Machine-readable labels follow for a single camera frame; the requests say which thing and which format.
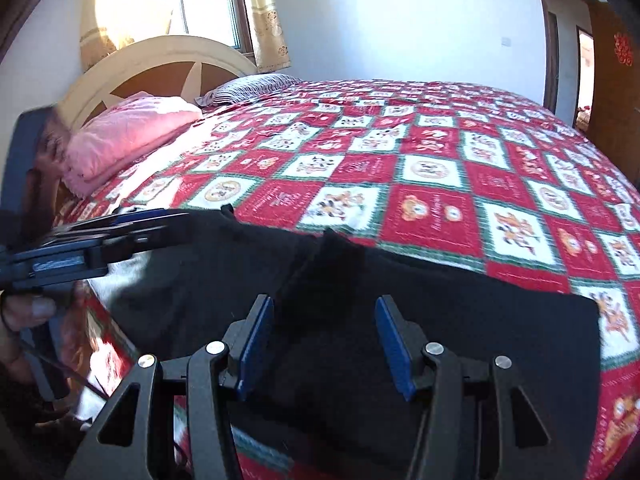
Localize left hand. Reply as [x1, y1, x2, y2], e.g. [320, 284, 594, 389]
[1, 295, 56, 384]

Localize striped grey pillow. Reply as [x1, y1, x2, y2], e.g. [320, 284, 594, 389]
[195, 73, 302, 108]

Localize cream wooden headboard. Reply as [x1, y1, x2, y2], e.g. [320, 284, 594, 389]
[58, 36, 257, 130]

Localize brown wooden door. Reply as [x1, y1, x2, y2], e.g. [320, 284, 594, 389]
[588, 2, 640, 183]

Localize red patchwork cartoon bedspread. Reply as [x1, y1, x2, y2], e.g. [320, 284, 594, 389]
[58, 80, 639, 479]

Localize window with dark frame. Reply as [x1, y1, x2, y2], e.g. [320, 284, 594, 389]
[81, 0, 253, 58]

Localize beige patterned curtain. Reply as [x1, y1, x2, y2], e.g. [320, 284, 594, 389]
[245, 0, 291, 73]

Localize red door decoration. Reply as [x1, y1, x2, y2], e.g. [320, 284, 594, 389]
[613, 32, 634, 67]

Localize black pants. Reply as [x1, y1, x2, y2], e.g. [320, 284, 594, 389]
[96, 209, 600, 479]

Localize pink pillow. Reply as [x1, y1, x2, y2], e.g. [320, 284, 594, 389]
[63, 91, 202, 197]

